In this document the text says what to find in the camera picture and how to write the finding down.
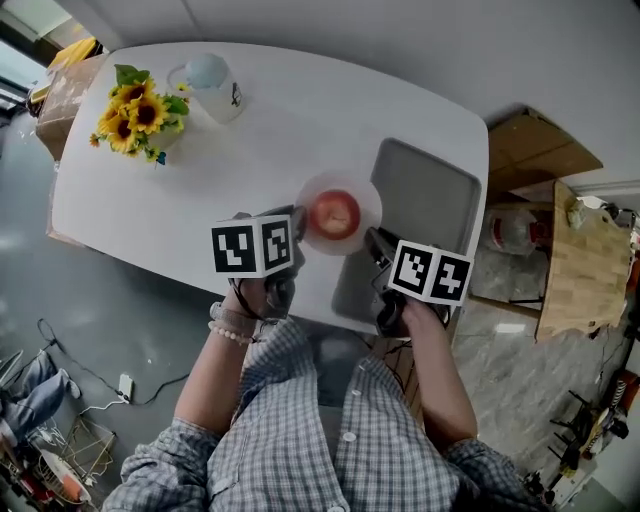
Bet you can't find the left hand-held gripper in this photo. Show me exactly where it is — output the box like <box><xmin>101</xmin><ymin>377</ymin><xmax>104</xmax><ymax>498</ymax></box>
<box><xmin>210</xmin><ymin>204</ymin><xmax>309</xmax><ymax>321</ymax></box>

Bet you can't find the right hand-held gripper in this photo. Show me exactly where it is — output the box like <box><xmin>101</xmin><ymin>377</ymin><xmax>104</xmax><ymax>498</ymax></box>
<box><xmin>363</xmin><ymin>227</ymin><xmax>474</xmax><ymax>339</ymax></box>

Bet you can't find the red apple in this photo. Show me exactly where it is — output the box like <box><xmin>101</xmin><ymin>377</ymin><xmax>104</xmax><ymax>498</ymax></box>
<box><xmin>308</xmin><ymin>188</ymin><xmax>362</xmax><ymax>241</ymax></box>

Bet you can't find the white plate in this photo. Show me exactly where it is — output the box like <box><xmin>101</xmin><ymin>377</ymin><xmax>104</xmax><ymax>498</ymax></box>
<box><xmin>294</xmin><ymin>169</ymin><xmax>384</xmax><ymax>257</ymax></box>

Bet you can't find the person's left forearm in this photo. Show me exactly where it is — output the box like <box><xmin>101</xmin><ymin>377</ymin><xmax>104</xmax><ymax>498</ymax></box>
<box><xmin>173</xmin><ymin>302</ymin><xmax>259</xmax><ymax>436</ymax></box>

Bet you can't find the person's right forearm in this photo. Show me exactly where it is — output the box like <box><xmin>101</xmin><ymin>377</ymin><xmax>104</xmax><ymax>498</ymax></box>
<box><xmin>402</xmin><ymin>299</ymin><xmax>479</xmax><ymax>444</ymax></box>

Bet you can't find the person's left hand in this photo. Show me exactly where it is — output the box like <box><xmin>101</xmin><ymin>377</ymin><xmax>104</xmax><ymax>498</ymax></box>
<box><xmin>222</xmin><ymin>277</ymin><xmax>267</xmax><ymax>320</ymax></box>

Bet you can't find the grey rectangular tray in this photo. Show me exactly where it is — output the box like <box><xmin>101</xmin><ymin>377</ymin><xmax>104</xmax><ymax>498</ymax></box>
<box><xmin>330</xmin><ymin>137</ymin><xmax>484</xmax><ymax>326</ymax></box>

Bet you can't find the silver wristwatch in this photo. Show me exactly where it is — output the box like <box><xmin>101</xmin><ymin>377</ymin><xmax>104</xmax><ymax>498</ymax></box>
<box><xmin>208</xmin><ymin>301</ymin><xmax>259</xmax><ymax>329</ymax></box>

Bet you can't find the clear plastic bag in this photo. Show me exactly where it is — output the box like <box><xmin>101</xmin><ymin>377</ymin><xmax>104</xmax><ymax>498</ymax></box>
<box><xmin>487</xmin><ymin>207</ymin><xmax>551</xmax><ymax>256</ymax></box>

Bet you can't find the large open cardboard box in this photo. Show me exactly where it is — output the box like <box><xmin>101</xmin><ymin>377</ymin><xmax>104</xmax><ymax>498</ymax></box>
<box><xmin>487</xmin><ymin>104</ymin><xmax>604</xmax><ymax>204</ymax></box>

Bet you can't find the yellow sunflower bouquet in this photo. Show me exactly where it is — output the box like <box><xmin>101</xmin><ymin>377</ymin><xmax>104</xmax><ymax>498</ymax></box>
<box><xmin>88</xmin><ymin>63</ymin><xmax>191</xmax><ymax>166</ymax></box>

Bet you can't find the small white object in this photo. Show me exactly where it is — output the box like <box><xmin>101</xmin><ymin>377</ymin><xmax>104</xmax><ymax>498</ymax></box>
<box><xmin>564</xmin><ymin>199</ymin><xmax>589</xmax><ymax>231</ymax></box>

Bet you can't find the wooden block table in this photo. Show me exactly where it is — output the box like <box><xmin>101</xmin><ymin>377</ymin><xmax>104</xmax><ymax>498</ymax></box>
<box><xmin>534</xmin><ymin>179</ymin><xmax>634</xmax><ymax>344</ymax></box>

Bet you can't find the person's plaid shirt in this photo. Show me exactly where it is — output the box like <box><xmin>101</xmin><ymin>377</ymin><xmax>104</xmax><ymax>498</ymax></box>
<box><xmin>102</xmin><ymin>319</ymin><xmax>551</xmax><ymax>512</ymax></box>

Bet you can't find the flat cardboard box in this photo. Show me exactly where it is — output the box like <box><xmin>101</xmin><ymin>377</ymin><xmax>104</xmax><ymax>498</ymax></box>
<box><xmin>47</xmin><ymin>224</ymin><xmax>101</xmax><ymax>251</ymax></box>

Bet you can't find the taped cardboard box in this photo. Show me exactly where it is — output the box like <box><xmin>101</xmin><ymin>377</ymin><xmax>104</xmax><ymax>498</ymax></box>
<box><xmin>34</xmin><ymin>52</ymin><xmax>109</xmax><ymax>161</ymax></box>

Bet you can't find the yellow bag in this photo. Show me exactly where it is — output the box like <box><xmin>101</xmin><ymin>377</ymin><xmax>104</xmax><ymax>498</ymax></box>
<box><xmin>47</xmin><ymin>37</ymin><xmax>99</xmax><ymax>69</ymax></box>

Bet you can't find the white bead bracelet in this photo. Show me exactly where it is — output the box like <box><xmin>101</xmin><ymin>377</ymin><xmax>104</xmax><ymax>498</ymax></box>
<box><xmin>207</xmin><ymin>319</ymin><xmax>254</xmax><ymax>347</ymax></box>

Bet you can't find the black floor cable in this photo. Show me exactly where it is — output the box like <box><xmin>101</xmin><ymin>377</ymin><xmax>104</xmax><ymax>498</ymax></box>
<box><xmin>37</xmin><ymin>317</ymin><xmax>191</xmax><ymax>406</ymax></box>

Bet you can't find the gold wire basket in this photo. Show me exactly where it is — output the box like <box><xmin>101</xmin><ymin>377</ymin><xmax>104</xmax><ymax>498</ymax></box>
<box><xmin>59</xmin><ymin>417</ymin><xmax>117</xmax><ymax>484</ymax></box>

